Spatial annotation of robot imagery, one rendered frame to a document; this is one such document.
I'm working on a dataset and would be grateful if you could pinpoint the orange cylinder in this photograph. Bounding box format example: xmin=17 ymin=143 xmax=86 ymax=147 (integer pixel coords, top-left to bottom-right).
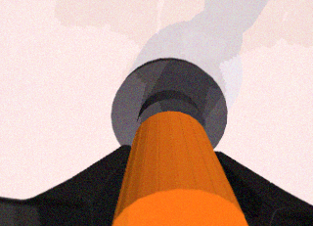
xmin=112 ymin=111 xmax=247 ymax=226

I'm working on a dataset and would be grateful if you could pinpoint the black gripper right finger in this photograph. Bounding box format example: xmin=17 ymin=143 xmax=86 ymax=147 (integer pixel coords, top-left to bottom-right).
xmin=214 ymin=151 xmax=313 ymax=226

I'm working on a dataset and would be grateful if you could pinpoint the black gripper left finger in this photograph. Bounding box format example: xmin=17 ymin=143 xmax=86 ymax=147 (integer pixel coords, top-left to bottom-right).
xmin=0 ymin=145 xmax=131 ymax=226

